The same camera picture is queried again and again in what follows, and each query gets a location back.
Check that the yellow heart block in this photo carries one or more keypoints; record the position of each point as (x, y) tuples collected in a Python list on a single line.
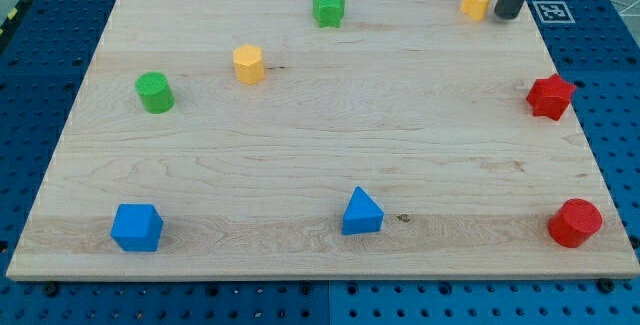
[(474, 9)]

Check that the green star block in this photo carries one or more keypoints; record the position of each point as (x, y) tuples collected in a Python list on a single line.
[(328, 13)]

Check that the red star block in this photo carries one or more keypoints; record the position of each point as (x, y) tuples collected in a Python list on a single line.
[(550, 97)]

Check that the blue triangle block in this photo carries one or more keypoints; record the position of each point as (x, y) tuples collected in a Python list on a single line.
[(362, 214)]

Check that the light wooden board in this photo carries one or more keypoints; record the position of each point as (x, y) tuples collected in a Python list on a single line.
[(411, 100)]

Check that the yellow hexagon block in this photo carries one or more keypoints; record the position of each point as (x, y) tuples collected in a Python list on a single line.
[(249, 64)]

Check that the green cylinder block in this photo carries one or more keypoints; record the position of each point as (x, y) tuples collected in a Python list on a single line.
[(154, 92)]

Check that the blue cube block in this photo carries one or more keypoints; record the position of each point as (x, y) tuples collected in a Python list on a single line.
[(137, 227)]

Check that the white fiducial marker tag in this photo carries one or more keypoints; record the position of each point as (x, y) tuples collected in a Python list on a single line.
[(553, 12)]

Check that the red cylinder block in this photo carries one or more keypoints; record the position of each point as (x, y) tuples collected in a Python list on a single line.
[(574, 223)]

